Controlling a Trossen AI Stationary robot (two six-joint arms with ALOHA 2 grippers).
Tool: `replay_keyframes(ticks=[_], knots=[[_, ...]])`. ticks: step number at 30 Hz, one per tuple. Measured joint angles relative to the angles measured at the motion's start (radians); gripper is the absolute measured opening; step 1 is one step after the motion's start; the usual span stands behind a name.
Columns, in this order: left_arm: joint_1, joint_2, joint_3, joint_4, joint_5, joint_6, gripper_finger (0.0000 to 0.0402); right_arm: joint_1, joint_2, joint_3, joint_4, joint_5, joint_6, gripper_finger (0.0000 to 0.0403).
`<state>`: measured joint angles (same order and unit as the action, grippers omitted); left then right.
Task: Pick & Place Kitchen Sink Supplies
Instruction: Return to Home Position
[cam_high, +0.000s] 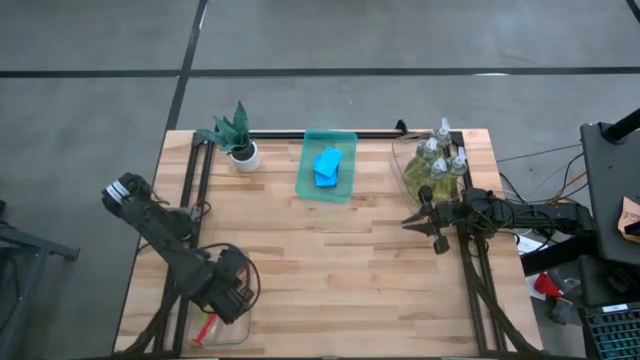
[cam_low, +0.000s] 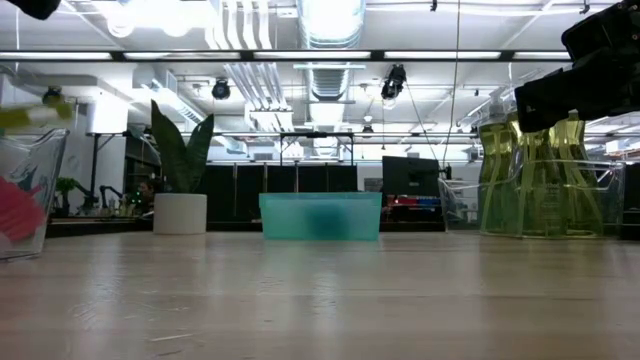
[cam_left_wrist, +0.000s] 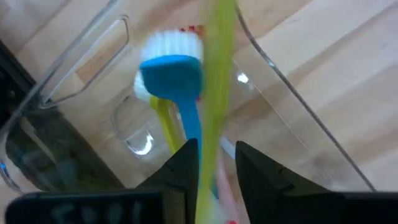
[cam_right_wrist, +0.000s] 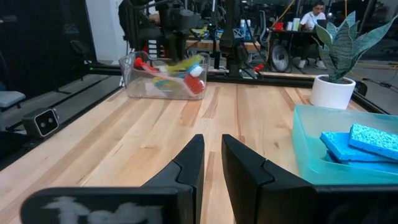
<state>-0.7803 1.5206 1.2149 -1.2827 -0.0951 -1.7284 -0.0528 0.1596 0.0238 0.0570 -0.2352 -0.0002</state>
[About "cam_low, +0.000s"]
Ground black monitor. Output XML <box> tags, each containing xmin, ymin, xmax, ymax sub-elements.
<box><xmin>382</xmin><ymin>155</ymin><xmax>442</xmax><ymax>199</ymax></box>

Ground black partition cabinets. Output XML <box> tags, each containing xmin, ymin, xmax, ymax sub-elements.
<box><xmin>204</xmin><ymin>163</ymin><xmax>359</xmax><ymax>225</ymax></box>

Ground teal translucent plastic bin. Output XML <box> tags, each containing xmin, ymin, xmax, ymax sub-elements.
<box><xmin>258</xmin><ymin>191</ymin><xmax>384</xmax><ymax>242</ymax></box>

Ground black ceiling spotlight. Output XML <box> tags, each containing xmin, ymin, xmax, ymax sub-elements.
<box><xmin>210</xmin><ymin>79</ymin><xmax>232</xmax><ymax>101</ymax></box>
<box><xmin>379</xmin><ymin>63</ymin><xmax>408</xmax><ymax>101</ymax></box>
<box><xmin>41</xmin><ymin>85</ymin><xmax>65</xmax><ymax>107</ymax></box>

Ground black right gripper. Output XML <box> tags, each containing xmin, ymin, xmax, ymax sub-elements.
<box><xmin>514</xmin><ymin>0</ymin><xmax>640</xmax><ymax>134</ymax></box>

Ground small green background plant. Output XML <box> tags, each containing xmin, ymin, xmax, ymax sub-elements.
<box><xmin>54</xmin><ymin>176</ymin><xmax>81</xmax><ymax>216</ymax></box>

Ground clear plastic bin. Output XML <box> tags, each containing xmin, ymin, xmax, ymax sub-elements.
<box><xmin>438</xmin><ymin>159</ymin><xmax>627</xmax><ymax>240</ymax></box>
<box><xmin>0</xmin><ymin>128</ymin><xmax>70</xmax><ymax>262</ymax></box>

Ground white light panel on stand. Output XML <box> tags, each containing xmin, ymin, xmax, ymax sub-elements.
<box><xmin>84</xmin><ymin>99</ymin><xmax>130</xmax><ymax>191</ymax></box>

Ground snake plant in white pot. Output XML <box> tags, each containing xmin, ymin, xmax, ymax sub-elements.
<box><xmin>149</xmin><ymin>98</ymin><xmax>216</xmax><ymax>236</ymax></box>

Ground pink red tray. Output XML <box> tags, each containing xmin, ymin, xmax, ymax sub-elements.
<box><xmin>0</xmin><ymin>174</ymin><xmax>47</xmax><ymax>247</ymax></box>

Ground red and blue boxes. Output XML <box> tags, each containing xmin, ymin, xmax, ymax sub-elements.
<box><xmin>394</xmin><ymin>195</ymin><xmax>445</xmax><ymax>208</ymax></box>

